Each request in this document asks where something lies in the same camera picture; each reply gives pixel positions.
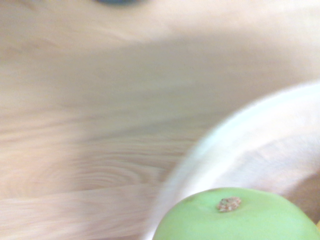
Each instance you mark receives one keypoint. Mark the black holder of short candle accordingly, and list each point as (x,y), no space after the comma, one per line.
(120,2)

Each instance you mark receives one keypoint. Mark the green apple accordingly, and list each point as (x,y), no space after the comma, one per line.
(237,222)

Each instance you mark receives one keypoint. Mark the round wooden fruit bowl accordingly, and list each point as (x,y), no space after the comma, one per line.
(250,155)

